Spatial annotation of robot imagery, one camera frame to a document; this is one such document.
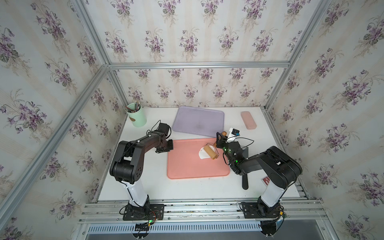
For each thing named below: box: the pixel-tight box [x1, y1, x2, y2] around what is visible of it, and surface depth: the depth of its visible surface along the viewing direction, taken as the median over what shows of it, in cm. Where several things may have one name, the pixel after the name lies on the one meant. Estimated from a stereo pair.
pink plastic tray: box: [167, 138, 230, 179], surface depth 92 cm
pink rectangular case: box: [240, 111, 257, 130], surface depth 113 cm
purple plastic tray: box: [172, 106, 225, 138], surface depth 113 cm
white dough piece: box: [198, 145, 216, 160], surface depth 95 cm
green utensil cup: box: [126, 102, 147, 128], surface depth 104 cm
